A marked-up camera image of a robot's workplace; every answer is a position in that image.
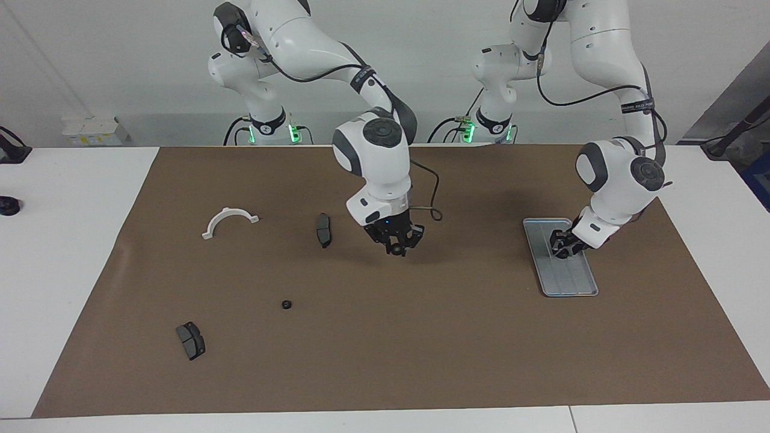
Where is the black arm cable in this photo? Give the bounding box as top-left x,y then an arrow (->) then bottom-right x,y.
534,30 -> 670,169
220,18 -> 444,222

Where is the white curved plastic bracket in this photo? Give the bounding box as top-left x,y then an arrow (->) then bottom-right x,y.
202,207 -> 260,241

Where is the black right base cable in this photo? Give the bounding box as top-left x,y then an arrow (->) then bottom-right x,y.
224,117 -> 252,146

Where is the black left base cable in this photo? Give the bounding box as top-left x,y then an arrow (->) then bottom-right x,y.
428,89 -> 485,144

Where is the blue box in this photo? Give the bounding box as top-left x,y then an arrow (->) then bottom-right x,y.
741,150 -> 770,211

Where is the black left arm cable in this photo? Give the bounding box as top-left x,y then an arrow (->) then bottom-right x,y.
534,30 -> 670,169

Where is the short dark grey brake pad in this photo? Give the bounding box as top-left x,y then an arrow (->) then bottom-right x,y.
176,322 -> 206,361

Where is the black base cable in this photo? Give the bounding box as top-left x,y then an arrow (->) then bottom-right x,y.
428,89 -> 485,144
224,117 -> 252,146

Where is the black table clamp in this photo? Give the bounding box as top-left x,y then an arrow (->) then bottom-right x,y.
0,126 -> 32,164

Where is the black stand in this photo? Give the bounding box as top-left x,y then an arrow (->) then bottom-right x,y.
701,96 -> 770,160

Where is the brown table mat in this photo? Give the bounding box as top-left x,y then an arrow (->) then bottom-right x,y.
31,143 -> 770,419

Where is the silver metal tray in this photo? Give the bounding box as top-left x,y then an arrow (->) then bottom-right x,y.
522,218 -> 600,298

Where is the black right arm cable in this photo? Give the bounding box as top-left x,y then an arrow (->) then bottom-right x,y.
220,18 -> 444,222

